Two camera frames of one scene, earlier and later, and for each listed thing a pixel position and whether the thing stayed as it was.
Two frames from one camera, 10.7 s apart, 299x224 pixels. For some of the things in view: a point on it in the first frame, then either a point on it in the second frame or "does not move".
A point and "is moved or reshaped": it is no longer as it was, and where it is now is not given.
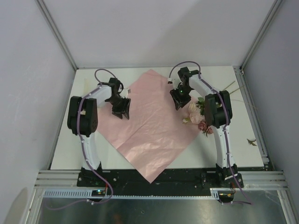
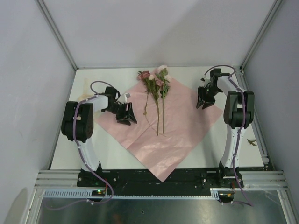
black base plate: (172, 180) does not move
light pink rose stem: (196, 112) → (165, 90)
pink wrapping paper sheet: (154, 135) is moved or reshaped
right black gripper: (177, 99) → (201, 93)
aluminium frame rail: (59, 179) does not move
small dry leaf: (251, 142) does not move
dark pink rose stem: (203, 127) → (151, 86)
